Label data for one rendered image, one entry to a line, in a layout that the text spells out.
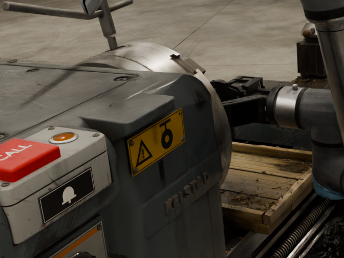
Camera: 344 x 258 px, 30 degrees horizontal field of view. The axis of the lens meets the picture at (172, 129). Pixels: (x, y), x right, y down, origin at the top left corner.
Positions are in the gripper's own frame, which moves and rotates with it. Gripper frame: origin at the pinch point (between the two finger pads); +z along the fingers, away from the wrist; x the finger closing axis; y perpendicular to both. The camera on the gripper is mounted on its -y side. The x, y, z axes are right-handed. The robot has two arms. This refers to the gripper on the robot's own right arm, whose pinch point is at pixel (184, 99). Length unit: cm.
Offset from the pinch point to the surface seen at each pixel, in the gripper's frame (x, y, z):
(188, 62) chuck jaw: 11.6, -12.4, -10.5
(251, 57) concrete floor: -108, 396, 207
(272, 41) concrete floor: -108, 456, 216
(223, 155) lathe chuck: -2.0, -17.8, -19.3
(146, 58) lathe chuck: 14.7, -21.4, -8.9
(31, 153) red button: 18, -64, -29
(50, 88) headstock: 17, -45, -12
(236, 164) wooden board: -19.7, 14.5, -2.0
